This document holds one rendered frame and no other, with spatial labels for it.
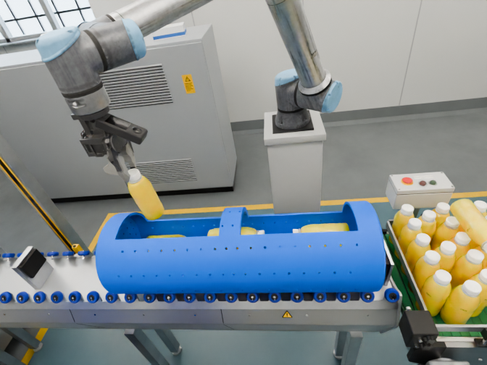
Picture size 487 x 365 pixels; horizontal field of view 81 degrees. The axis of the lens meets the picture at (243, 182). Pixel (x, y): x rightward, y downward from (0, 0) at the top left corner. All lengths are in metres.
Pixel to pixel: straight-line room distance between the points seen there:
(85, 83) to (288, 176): 1.22
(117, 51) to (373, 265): 0.84
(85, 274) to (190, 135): 1.53
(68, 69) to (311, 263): 0.76
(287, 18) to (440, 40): 2.96
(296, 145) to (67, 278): 1.22
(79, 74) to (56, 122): 2.30
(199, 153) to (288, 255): 1.92
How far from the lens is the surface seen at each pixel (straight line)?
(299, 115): 1.57
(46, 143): 3.23
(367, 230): 0.89
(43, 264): 1.47
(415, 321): 1.02
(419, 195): 1.28
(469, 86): 4.37
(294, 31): 1.19
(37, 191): 1.65
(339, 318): 1.13
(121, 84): 2.54
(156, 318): 1.23
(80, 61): 0.73
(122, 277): 1.02
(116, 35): 0.77
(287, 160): 1.62
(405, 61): 3.90
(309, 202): 1.84
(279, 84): 1.51
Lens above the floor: 1.88
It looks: 39 degrees down
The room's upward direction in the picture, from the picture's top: 10 degrees counter-clockwise
